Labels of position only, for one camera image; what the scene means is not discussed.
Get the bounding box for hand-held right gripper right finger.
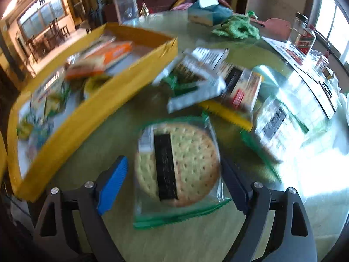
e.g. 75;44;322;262
219;155;318;262

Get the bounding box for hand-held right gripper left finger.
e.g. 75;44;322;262
33;155;128;262

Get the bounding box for round cracker packet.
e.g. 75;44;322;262
133;116;232;230

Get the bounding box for yellow cardboard box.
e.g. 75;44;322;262
6;23;178;202

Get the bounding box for yellow zigzag edge packet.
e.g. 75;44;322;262
199;100;254;131

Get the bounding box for clear green edge packet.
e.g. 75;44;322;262
241;98;308;181

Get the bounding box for blue green snack packet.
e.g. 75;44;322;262
16;115;55;153

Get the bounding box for red yellow snack packet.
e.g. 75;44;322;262
221;63;262;111

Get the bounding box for yellow green snack packet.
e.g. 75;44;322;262
83;75;112;99

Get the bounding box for silver green snack packet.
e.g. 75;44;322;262
153;60;227;114

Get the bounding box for green white snack packet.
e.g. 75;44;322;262
30;68;71;118

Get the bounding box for orange snack packet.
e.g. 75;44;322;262
67;41;133;79

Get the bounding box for white printed snack packet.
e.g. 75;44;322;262
185;48;229;70

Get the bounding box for white printed paper sheet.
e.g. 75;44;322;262
262;35;337;119

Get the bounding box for small glass jar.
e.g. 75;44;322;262
313;50;332;73

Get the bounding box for green knitted cloth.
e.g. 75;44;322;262
212;11;261;40

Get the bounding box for dark wooden dining chairs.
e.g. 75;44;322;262
26;19;68;58

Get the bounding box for pink flat paddle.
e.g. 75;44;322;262
251;19;292;41

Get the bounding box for glass jar black lid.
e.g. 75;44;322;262
288;12;308;43

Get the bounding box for teal tissue box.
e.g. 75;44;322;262
188;0;233;26

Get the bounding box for clear plastic container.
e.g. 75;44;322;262
115;0;139;24

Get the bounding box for wood framed interior window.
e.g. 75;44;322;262
16;0;68;41

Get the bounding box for dark wooden cabinet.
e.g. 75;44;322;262
136;0;232;14

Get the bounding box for large bright window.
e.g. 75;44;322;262
313;0;349;60

